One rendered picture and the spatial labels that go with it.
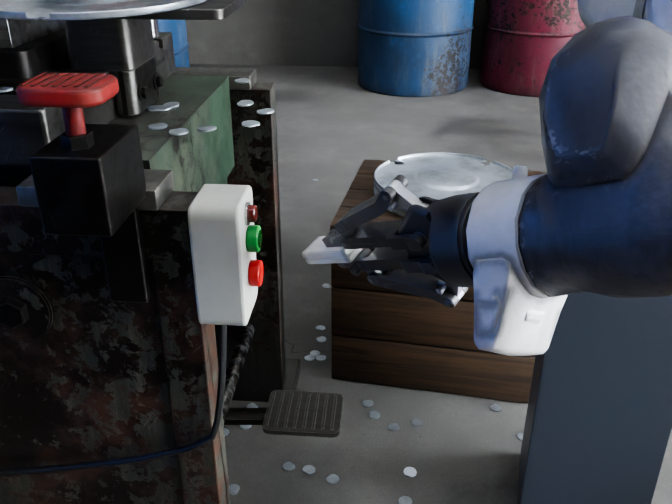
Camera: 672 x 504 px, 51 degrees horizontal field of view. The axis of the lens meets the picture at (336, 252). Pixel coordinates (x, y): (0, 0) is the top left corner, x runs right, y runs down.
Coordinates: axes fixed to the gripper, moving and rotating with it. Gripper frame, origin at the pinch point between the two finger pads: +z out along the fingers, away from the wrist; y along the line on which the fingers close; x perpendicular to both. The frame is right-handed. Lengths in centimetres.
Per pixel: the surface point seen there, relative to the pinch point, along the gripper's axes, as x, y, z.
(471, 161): -70, -28, 45
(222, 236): 7.0, 7.2, 4.7
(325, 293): -46, -45, 86
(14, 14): 3.8, 34.9, 21.9
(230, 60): -206, -3, 308
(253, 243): 4.4, 4.4, 5.3
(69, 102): 13.4, 24.8, -0.3
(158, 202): 8.7, 12.8, 8.6
